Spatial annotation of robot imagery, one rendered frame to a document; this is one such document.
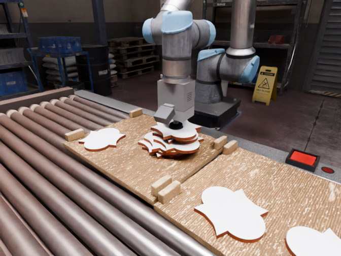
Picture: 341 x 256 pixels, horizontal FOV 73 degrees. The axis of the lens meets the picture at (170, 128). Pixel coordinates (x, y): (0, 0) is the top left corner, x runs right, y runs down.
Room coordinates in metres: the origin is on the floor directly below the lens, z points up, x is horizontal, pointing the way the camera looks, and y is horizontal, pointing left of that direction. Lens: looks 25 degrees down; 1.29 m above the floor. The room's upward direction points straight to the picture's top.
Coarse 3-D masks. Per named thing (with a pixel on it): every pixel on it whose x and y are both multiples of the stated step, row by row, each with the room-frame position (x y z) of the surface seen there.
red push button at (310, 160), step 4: (296, 152) 0.60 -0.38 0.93; (292, 156) 0.58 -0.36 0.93; (296, 156) 0.58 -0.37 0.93; (300, 156) 0.58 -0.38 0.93; (304, 156) 0.58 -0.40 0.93; (308, 156) 0.58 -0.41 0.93; (312, 156) 0.58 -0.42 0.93; (296, 160) 0.56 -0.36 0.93; (300, 160) 0.56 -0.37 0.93; (304, 160) 0.56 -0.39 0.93; (308, 160) 0.56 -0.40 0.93; (312, 160) 0.56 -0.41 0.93; (308, 164) 0.54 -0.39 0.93; (312, 164) 0.54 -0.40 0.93
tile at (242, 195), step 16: (208, 192) 0.40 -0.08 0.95; (224, 192) 0.40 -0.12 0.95; (240, 192) 0.40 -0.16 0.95; (208, 208) 0.36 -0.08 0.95; (224, 208) 0.36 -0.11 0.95; (240, 208) 0.36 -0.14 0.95; (256, 208) 0.36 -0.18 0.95; (224, 224) 0.32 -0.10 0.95; (240, 224) 0.32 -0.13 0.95; (256, 224) 0.32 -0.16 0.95; (240, 240) 0.29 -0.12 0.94; (256, 240) 0.29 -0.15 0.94
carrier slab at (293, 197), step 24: (216, 168) 0.51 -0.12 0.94; (240, 168) 0.51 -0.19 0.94; (264, 168) 0.51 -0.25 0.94; (288, 168) 0.51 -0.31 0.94; (192, 192) 0.42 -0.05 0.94; (264, 192) 0.42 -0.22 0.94; (288, 192) 0.42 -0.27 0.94; (312, 192) 0.42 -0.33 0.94; (336, 192) 0.42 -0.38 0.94; (168, 216) 0.35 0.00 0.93; (192, 216) 0.34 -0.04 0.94; (264, 216) 0.34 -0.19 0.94; (288, 216) 0.34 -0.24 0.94; (312, 216) 0.34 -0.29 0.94; (336, 216) 0.34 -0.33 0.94; (216, 240) 0.29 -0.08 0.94; (264, 240) 0.29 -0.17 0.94
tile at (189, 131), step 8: (152, 128) 0.62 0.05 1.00; (160, 128) 0.61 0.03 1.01; (168, 128) 0.61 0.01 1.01; (184, 128) 0.61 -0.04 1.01; (192, 128) 0.61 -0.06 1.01; (200, 128) 0.62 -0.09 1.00; (168, 136) 0.56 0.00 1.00; (176, 136) 0.56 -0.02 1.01; (184, 136) 0.56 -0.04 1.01; (192, 136) 0.56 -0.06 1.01
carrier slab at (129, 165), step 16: (128, 128) 0.76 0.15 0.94; (144, 128) 0.76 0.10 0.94; (64, 144) 0.65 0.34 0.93; (80, 144) 0.64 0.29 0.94; (128, 144) 0.64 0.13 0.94; (208, 144) 0.64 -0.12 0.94; (96, 160) 0.55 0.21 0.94; (112, 160) 0.55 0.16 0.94; (128, 160) 0.55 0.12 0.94; (144, 160) 0.55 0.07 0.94; (160, 160) 0.55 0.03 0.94; (176, 160) 0.55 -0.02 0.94; (192, 160) 0.55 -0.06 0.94; (208, 160) 0.56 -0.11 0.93; (112, 176) 0.48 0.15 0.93; (128, 176) 0.48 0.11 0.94; (144, 176) 0.48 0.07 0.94; (160, 176) 0.48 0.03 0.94; (176, 176) 0.48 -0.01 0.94; (144, 192) 0.42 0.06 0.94
